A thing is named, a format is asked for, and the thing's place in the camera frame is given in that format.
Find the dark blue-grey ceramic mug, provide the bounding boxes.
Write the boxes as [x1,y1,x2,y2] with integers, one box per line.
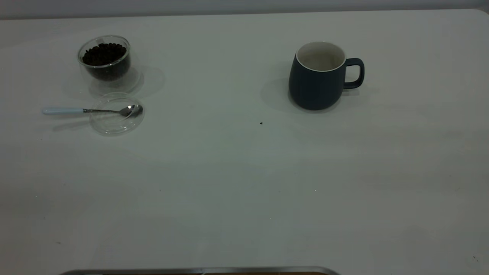
[288,41,365,111]

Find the steel spoon light-blue handle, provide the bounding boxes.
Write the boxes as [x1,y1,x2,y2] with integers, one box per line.
[42,104,143,117]

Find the clear round glass lid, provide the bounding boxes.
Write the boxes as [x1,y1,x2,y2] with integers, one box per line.
[89,92,145,135]

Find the dark coffee beans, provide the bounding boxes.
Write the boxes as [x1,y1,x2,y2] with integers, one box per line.
[82,43,131,81]

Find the clear double-wall glass cup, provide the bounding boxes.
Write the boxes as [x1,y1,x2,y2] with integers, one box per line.
[77,35,141,96]

